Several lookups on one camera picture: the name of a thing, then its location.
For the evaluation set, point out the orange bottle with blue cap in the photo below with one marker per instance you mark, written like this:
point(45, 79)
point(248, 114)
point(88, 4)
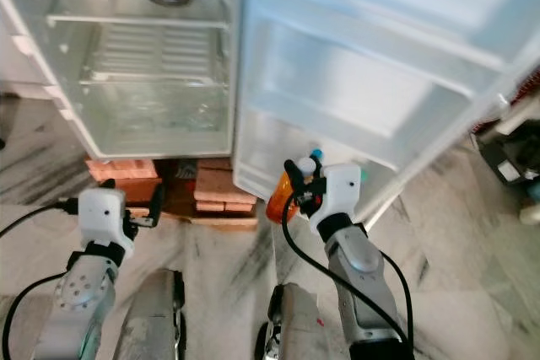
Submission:
point(280, 198)

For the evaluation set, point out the clear crisper drawer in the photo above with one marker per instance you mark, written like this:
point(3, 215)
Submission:
point(152, 120)

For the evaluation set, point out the deep white door bin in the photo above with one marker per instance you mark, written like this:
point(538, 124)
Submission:
point(354, 99)

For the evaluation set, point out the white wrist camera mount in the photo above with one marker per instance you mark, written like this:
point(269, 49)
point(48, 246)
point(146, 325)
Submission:
point(103, 217)
point(342, 191)

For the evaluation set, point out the white fridge body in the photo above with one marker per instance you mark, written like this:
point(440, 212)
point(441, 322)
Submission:
point(42, 6)

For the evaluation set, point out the clear crisper cover shelf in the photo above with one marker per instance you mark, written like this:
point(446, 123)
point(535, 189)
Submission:
point(152, 79)

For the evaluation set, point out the black box with white label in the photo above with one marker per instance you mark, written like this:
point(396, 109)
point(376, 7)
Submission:
point(502, 153)

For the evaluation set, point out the light wooden board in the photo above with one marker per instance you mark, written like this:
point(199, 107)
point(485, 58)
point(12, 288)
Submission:
point(219, 222)

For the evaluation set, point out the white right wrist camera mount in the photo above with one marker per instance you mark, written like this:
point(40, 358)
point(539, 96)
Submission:
point(342, 191)

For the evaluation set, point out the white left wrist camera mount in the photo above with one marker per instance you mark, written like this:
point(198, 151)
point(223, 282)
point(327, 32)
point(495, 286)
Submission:
point(103, 217)

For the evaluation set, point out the grey right robot leg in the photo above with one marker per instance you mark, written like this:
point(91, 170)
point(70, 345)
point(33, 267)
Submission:
point(299, 326)

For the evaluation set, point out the grey left robot leg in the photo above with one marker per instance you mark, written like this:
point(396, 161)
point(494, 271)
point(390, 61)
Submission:
point(156, 318)

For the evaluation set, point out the clear glass fridge shelf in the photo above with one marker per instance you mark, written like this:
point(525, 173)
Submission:
point(135, 21)

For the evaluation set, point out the red clay brick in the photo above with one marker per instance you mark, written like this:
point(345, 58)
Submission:
point(224, 197)
point(215, 206)
point(219, 181)
point(118, 168)
point(126, 189)

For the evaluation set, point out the narrow white door bin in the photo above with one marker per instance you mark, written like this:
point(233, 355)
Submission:
point(388, 27)

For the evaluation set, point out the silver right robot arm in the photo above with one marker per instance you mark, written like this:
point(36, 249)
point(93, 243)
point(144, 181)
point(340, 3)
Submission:
point(359, 267)

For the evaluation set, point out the white fridge door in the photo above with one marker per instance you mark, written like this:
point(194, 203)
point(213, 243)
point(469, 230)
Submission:
point(371, 82)

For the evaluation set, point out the grey robot leg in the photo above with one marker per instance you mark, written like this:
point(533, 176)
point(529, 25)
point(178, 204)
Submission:
point(299, 326)
point(156, 318)

